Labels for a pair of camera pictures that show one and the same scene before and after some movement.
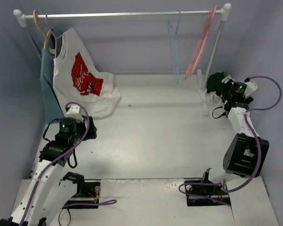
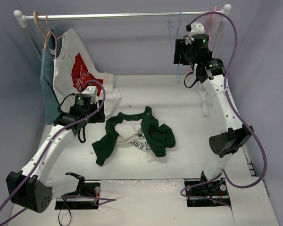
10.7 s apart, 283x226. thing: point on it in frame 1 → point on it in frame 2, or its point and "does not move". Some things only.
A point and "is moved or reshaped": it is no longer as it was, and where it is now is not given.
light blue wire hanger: x=173 y=34 does not move
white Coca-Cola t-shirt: x=78 y=81 does not move
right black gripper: x=215 y=83 → x=178 y=52
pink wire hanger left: x=56 y=37 does not move
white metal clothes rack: x=204 y=93 does not move
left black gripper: x=91 y=128 → x=100 y=113
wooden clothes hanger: x=35 y=14 does not move
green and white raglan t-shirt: x=214 y=83 is moved or reshaped
